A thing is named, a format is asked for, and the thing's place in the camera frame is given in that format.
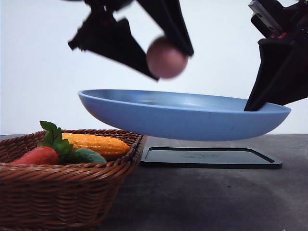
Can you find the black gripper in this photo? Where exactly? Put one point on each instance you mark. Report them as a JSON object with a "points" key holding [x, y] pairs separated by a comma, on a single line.
{"points": [[283, 27], [102, 33]]}

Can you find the brown egg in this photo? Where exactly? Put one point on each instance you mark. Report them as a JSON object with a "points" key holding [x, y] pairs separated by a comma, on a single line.
{"points": [[165, 59]]}

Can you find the blue plate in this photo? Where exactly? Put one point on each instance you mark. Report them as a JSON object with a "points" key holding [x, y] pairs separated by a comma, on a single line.
{"points": [[170, 116]]}

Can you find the brown wicker basket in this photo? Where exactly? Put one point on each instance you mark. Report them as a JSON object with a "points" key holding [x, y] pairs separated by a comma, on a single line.
{"points": [[38, 193]]}

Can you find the yellow plastic corn cob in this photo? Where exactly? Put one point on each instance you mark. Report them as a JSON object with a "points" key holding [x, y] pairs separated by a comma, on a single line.
{"points": [[105, 145]]}

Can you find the black rectangular tray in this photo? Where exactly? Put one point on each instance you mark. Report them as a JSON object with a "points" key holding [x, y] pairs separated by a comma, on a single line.
{"points": [[206, 158]]}

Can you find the green plastic leaf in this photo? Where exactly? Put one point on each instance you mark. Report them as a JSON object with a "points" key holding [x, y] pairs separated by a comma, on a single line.
{"points": [[53, 138]]}

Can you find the green plastic vegetable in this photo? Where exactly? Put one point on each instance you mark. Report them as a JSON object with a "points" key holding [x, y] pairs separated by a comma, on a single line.
{"points": [[86, 155]]}

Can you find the red plastic carrot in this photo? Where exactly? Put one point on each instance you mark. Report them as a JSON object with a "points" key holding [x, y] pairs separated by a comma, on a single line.
{"points": [[41, 155]]}

